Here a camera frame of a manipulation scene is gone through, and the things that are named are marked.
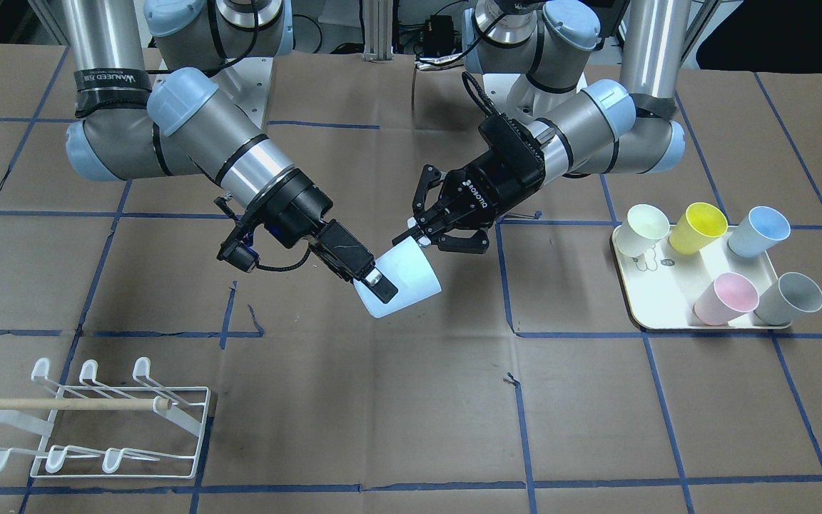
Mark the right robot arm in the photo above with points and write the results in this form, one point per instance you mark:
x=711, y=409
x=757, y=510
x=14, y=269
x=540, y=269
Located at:
x=114, y=138

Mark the light blue cup back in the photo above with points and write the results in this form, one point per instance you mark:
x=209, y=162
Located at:
x=764, y=227

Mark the aluminium frame post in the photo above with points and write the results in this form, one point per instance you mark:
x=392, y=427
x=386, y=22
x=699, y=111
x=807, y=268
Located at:
x=377, y=24

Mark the white wire cup rack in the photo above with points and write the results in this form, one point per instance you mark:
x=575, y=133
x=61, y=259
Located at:
x=102, y=445

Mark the white plastic cup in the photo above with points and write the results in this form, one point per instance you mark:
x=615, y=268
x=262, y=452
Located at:
x=644, y=226

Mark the cream plastic tray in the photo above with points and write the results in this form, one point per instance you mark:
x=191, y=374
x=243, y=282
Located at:
x=662, y=286

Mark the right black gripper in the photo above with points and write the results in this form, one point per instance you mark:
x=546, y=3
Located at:
x=302, y=212

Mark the light blue cup front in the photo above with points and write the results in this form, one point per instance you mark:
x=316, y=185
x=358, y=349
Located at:
x=407, y=267

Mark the yellow plastic cup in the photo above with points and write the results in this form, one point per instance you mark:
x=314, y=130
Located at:
x=701, y=224

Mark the grey plastic cup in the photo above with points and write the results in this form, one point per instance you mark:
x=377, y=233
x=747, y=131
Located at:
x=792, y=296

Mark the pink plastic cup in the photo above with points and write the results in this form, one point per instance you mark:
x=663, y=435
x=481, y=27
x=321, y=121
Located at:
x=730, y=295

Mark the wooden rack rod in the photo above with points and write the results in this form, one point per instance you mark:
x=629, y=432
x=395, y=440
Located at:
x=157, y=404

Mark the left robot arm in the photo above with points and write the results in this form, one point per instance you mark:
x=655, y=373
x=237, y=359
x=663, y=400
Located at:
x=522, y=66

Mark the light blue cup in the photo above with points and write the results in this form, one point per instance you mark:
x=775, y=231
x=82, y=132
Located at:
x=764, y=227
x=407, y=267

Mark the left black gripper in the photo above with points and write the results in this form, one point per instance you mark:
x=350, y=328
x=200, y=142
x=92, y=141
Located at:
x=480, y=194

